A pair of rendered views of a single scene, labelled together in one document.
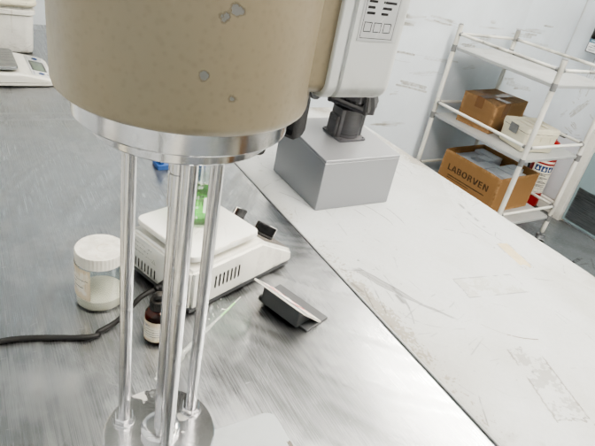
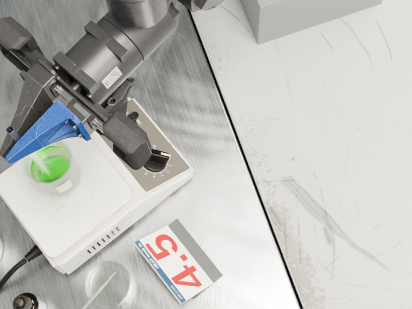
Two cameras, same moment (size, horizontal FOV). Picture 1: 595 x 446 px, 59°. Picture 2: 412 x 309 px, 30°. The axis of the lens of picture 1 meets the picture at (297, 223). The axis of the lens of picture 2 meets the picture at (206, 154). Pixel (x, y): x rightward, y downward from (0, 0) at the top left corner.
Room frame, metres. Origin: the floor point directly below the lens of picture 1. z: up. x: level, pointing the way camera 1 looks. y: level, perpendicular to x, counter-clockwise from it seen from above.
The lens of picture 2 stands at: (0.44, -0.12, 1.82)
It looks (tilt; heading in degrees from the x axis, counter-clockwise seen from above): 73 degrees down; 24
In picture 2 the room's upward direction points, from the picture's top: 8 degrees counter-clockwise
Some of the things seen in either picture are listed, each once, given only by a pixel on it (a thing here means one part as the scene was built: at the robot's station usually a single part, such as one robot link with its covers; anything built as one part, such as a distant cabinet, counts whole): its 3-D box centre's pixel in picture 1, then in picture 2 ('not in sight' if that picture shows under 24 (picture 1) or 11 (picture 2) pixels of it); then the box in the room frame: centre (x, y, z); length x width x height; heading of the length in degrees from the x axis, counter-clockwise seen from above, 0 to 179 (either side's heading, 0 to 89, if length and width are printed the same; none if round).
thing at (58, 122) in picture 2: not in sight; (46, 144); (0.60, 0.11, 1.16); 0.07 x 0.04 x 0.06; 154
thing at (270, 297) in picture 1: (290, 298); (178, 259); (0.57, -0.01, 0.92); 0.09 x 0.06 x 0.04; 55
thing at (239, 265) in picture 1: (210, 247); (89, 184); (0.62, 0.11, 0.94); 0.22 x 0.13 x 0.08; 145
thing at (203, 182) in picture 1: (197, 194); (51, 167); (0.61, 0.14, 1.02); 0.06 x 0.05 x 0.08; 76
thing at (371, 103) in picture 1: (355, 93); not in sight; (0.99, -0.06, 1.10); 0.09 x 0.07 x 0.06; 65
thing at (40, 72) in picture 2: not in sight; (69, 100); (0.65, 0.10, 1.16); 0.09 x 0.02 x 0.04; 64
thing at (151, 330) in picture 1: (158, 315); (27, 305); (0.46, 0.14, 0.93); 0.03 x 0.03 x 0.07
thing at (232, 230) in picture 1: (198, 226); (64, 189); (0.60, 0.13, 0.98); 0.12 x 0.12 x 0.01; 55
